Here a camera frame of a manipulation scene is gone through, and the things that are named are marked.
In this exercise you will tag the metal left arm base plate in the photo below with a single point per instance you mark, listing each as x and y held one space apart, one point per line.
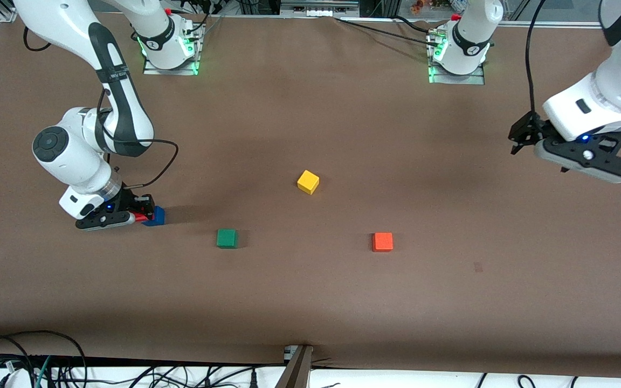
456 80

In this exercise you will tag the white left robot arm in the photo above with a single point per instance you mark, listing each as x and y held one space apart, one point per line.
612 91

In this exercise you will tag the green wooden block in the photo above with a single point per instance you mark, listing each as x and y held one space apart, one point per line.
227 238

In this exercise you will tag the yellow wooden block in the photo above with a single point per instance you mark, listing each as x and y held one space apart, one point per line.
308 182

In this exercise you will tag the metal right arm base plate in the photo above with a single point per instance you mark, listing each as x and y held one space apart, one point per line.
170 71

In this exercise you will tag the red wooden block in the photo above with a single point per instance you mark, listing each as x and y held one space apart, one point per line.
140 217

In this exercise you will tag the white power strip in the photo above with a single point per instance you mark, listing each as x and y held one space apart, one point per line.
316 11

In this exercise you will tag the blue wooden block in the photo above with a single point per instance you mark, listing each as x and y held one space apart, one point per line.
158 218

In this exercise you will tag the aluminium frame rail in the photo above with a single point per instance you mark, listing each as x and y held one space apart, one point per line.
558 23

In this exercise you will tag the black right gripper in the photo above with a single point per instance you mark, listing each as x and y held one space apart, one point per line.
129 202

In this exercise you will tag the brown table cover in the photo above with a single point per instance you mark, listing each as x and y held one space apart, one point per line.
310 296

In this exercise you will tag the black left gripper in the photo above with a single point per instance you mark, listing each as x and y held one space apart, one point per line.
528 130

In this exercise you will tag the orange wooden block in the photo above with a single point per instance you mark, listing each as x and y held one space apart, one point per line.
383 242

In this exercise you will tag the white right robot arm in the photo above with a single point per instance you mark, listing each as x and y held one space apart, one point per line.
68 156

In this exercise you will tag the aluminium corner bracket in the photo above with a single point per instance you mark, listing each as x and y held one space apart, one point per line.
6 14

